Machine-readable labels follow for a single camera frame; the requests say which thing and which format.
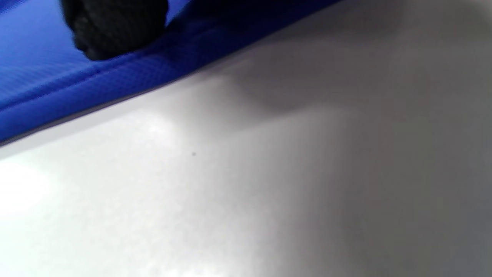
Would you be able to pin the person's right hand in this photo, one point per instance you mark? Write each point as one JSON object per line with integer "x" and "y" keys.
{"x": 115, "y": 27}

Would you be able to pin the blue t-shirt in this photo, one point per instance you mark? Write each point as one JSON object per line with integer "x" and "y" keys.
{"x": 38, "y": 77}

